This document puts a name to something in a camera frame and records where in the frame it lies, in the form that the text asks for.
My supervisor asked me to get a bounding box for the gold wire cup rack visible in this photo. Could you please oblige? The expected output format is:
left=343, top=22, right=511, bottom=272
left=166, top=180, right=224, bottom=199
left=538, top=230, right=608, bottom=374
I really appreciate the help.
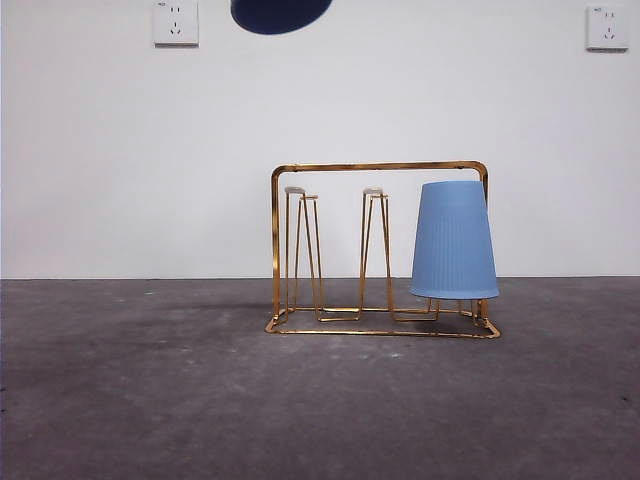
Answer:
left=263, top=159, right=503, bottom=341

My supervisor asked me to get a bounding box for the blue ribbed plastic cup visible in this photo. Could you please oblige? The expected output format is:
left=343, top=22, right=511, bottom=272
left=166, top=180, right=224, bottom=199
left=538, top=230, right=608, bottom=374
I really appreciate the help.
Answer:
left=230, top=0, right=336, bottom=37
left=409, top=180, right=501, bottom=301

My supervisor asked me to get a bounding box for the white wall socket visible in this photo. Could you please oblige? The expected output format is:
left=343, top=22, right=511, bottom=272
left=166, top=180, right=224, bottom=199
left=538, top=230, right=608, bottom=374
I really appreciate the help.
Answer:
left=153, top=0, right=200, bottom=49
left=585, top=5, right=631, bottom=53

